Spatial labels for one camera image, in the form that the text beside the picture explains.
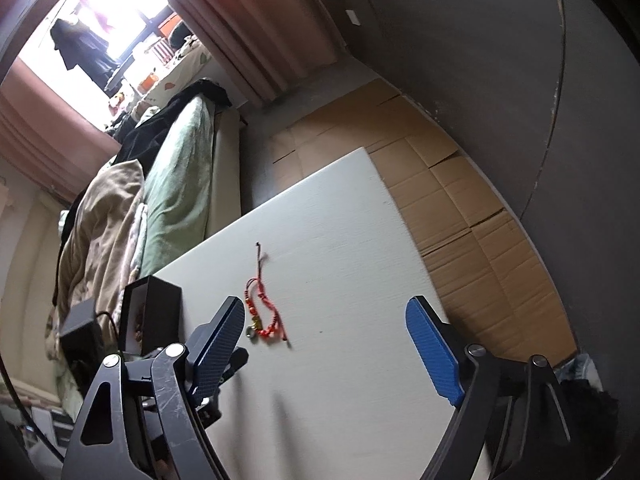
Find red cord bracelet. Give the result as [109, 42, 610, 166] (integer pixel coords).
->
[243, 242, 292, 345]

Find black jewelry box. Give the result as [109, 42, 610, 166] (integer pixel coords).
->
[118, 276, 181, 356]

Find flattened cardboard sheet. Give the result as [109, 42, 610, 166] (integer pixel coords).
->
[270, 79, 577, 365]

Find gripper body of left gripper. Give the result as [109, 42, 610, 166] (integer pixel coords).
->
[58, 296, 251, 430]

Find beige fleece blanket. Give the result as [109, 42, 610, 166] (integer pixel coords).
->
[44, 159, 144, 361]

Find black clothing on bed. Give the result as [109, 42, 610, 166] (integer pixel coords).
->
[60, 79, 231, 246]

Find cluttered windowsill shelf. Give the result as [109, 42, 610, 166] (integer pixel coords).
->
[104, 6, 212, 136]

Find dark wardrobe doors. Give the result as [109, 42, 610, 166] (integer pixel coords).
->
[322, 0, 639, 379]

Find black hanging garment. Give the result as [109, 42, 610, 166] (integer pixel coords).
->
[50, 18, 118, 91]

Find pink curtain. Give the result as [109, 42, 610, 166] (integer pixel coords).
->
[168, 0, 341, 106]

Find black cable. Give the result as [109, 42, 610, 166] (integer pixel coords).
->
[94, 310, 124, 356]

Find white wall socket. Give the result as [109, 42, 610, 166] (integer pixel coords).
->
[345, 9, 361, 26]

